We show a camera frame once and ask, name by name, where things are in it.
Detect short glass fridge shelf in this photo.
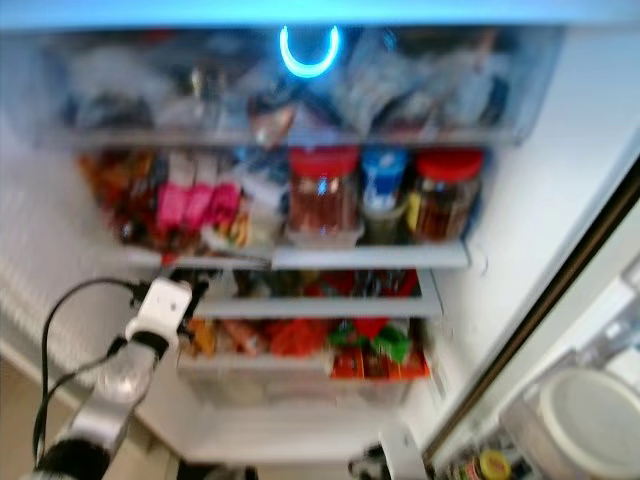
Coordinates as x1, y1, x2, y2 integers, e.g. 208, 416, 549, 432
190, 269, 446, 320

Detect clear fridge drawer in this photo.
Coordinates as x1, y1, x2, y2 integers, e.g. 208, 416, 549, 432
2, 26, 568, 150

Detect white fridge door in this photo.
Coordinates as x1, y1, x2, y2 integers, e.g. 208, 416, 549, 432
418, 178, 640, 480

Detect pink snack packets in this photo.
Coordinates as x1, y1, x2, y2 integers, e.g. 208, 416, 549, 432
156, 181, 242, 233

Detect red green food packets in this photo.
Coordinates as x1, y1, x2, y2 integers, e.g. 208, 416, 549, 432
327, 316, 430, 382

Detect yellow lid jar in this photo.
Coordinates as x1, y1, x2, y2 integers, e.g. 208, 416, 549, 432
459, 449, 517, 480

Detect clear crisper drawer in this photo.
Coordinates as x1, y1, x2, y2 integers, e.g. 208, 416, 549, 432
174, 316, 433, 408

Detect red lid glass jar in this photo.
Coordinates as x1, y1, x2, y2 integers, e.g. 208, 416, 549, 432
284, 146, 365, 247
408, 147, 485, 245

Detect blue lid jar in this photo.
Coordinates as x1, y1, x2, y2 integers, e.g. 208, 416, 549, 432
359, 146, 410, 246

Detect white round container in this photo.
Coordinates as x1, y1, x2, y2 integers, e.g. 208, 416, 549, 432
498, 363, 640, 480

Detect white refrigerator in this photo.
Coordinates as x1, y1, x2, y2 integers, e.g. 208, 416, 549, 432
0, 0, 640, 467

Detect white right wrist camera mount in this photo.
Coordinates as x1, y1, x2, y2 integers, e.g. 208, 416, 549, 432
377, 424, 430, 480

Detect blue ring fridge light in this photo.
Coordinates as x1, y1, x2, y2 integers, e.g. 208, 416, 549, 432
278, 24, 342, 80

